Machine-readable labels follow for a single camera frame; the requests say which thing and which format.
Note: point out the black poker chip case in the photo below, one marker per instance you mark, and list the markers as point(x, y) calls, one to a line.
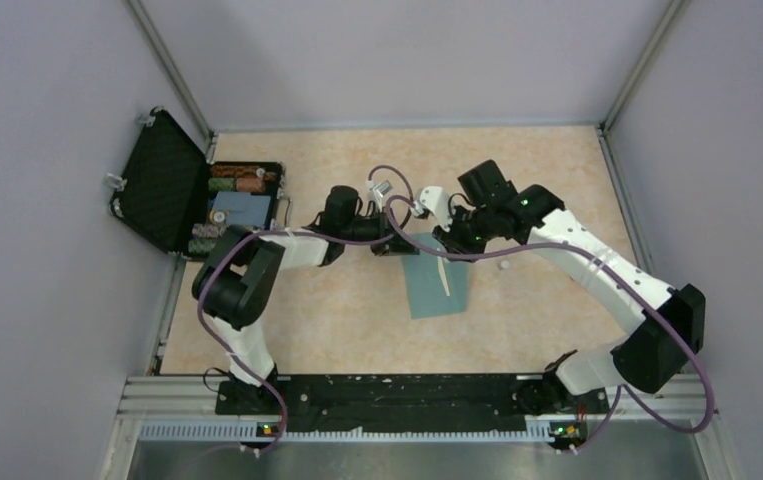
point(178, 199)

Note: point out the aluminium front frame rail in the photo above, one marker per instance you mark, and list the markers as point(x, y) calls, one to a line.
point(182, 408)

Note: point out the beige letter paper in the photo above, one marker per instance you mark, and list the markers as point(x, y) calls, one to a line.
point(442, 274)

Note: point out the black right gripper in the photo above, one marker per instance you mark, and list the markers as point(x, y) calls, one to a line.
point(451, 240)

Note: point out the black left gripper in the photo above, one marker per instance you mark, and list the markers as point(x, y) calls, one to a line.
point(397, 245)

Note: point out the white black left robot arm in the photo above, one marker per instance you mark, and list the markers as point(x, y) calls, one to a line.
point(234, 285)

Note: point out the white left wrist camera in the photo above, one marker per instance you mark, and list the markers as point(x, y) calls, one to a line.
point(378, 192)

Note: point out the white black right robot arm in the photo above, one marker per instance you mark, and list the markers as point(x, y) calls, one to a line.
point(663, 325)

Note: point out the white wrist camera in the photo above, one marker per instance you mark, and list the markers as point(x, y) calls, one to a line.
point(436, 202)
point(378, 192)

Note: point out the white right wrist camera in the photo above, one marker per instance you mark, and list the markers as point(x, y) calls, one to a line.
point(436, 202)

